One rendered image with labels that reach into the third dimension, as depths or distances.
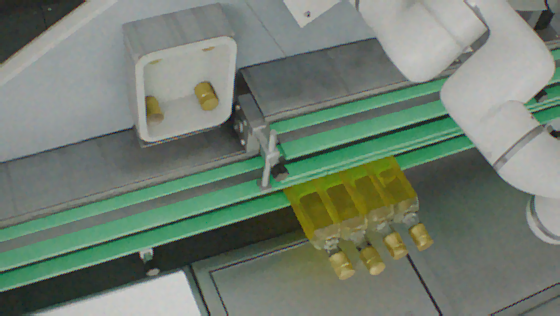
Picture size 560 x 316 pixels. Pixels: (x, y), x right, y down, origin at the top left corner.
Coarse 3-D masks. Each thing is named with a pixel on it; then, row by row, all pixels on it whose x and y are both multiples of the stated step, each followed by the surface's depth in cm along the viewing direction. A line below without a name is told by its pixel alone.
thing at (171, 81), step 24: (168, 48) 110; (192, 48) 111; (216, 48) 121; (144, 72) 121; (168, 72) 124; (192, 72) 127; (216, 72) 125; (144, 96) 116; (168, 96) 129; (192, 96) 131; (144, 120) 120; (168, 120) 128; (192, 120) 129; (216, 120) 129
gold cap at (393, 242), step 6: (390, 234) 132; (396, 234) 132; (384, 240) 132; (390, 240) 132; (396, 240) 131; (402, 240) 132; (390, 246) 131; (396, 246) 131; (402, 246) 131; (390, 252) 132; (396, 252) 130; (402, 252) 130; (396, 258) 132
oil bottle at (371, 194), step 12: (360, 168) 139; (348, 180) 138; (360, 180) 137; (372, 180) 138; (360, 192) 136; (372, 192) 136; (384, 192) 136; (372, 204) 134; (384, 204) 135; (372, 216) 133; (384, 216) 133; (372, 228) 135
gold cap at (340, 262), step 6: (342, 252) 129; (330, 258) 129; (336, 258) 128; (342, 258) 128; (348, 258) 129; (336, 264) 128; (342, 264) 127; (348, 264) 127; (336, 270) 128; (342, 270) 127; (348, 270) 127; (354, 270) 127; (342, 276) 127; (348, 276) 129
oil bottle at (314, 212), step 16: (288, 192) 138; (304, 192) 134; (320, 192) 135; (304, 208) 132; (320, 208) 133; (304, 224) 134; (320, 224) 130; (336, 224) 131; (320, 240) 130; (336, 240) 131
